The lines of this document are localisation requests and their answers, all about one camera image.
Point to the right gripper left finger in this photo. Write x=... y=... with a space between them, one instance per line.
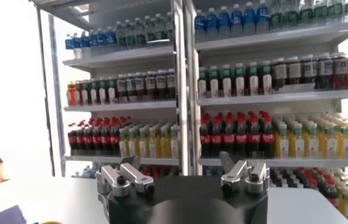
x=131 y=175

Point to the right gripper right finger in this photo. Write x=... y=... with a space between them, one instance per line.
x=241 y=173

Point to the purple t-shirt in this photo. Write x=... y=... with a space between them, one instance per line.
x=6 y=216

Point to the cola bottle red cap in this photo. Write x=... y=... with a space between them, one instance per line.
x=115 y=140
x=205 y=140
x=80 y=140
x=216 y=140
x=97 y=140
x=229 y=140
x=241 y=140
x=89 y=140
x=267 y=140
x=72 y=140
x=106 y=140
x=254 y=140

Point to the grey metal shelf unit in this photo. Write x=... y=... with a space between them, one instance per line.
x=119 y=106
x=283 y=97

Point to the green label tea bottle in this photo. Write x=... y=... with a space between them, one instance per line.
x=102 y=93
x=94 y=93
x=112 y=92
x=226 y=84
x=252 y=82
x=266 y=82
x=239 y=83
x=78 y=94
x=202 y=85
x=213 y=84
x=85 y=94

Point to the small cola bottle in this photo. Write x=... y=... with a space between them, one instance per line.
x=330 y=194

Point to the orange tea bottle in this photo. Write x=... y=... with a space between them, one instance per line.
x=72 y=95

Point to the dark bottle beige label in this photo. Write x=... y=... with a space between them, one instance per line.
x=279 y=73
x=294 y=71

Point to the black slanted pole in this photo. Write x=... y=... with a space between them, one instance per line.
x=46 y=100

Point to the blue label water bottle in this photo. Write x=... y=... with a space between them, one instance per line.
x=77 y=42
x=224 y=22
x=237 y=21
x=93 y=39
x=102 y=39
x=249 y=19
x=200 y=25
x=263 y=18
x=212 y=24
x=111 y=38
x=85 y=41
x=69 y=44

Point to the green tinted water bottle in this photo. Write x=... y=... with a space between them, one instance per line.
x=291 y=15
x=160 y=29
x=130 y=36
x=149 y=30
x=120 y=36
x=306 y=13
x=139 y=34
x=169 y=27
x=276 y=16

